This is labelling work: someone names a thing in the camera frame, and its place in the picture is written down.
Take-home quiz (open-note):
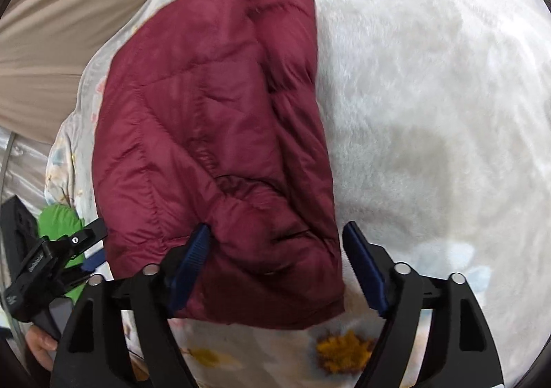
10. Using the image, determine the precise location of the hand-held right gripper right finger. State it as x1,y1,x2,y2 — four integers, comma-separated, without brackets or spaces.
342,221,504,388

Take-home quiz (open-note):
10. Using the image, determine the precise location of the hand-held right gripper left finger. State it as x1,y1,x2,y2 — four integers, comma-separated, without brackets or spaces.
49,223,212,388

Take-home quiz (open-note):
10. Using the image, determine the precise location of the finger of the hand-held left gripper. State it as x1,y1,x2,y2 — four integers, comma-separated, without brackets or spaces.
64,218,107,253
60,252,106,292

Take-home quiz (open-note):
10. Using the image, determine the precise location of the maroon puffer jacket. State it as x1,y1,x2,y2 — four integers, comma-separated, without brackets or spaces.
91,0,346,331

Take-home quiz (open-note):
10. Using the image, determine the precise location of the person's left hand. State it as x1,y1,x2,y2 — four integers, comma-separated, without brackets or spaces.
25,321,61,371

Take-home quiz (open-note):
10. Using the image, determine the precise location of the green cloth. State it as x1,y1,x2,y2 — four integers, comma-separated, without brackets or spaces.
38,204,106,307

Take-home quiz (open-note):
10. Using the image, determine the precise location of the silver grey cloth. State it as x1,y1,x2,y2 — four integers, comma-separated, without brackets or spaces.
0,125,59,217

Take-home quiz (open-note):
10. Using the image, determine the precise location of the white floral blanket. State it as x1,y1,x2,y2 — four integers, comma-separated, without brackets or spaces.
43,0,551,388

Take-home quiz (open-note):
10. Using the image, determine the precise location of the beige curtain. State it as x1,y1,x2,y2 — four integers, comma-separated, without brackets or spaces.
0,0,229,143

